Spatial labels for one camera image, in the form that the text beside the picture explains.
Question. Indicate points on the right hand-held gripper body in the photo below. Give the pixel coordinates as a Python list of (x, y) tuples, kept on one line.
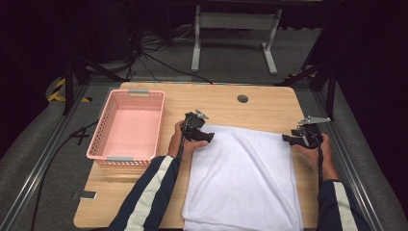
[(312, 134)]

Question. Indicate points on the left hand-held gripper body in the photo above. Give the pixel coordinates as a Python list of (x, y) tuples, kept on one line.
[(192, 123)]

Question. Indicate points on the white blanket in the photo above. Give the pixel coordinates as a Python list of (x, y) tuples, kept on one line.
[(243, 179)]

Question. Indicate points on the person's right hand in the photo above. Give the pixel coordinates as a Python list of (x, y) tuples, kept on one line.
[(316, 157)]

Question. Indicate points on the person's left hand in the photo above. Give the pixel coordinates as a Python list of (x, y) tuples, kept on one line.
[(178, 146)]

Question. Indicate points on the black tripod stand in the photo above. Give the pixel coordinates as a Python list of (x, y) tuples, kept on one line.
[(330, 86), (69, 86)]

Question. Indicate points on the pink plastic basket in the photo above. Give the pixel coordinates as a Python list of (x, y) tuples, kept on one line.
[(131, 128)]

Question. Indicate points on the grey metal stand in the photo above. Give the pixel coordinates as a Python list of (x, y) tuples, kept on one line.
[(235, 20)]

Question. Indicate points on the aluminium floor rail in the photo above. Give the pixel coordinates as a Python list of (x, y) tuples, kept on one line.
[(348, 160), (38, 170)]

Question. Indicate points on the grey metal table bracket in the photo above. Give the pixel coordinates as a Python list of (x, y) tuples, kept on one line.
[(84, 194)]

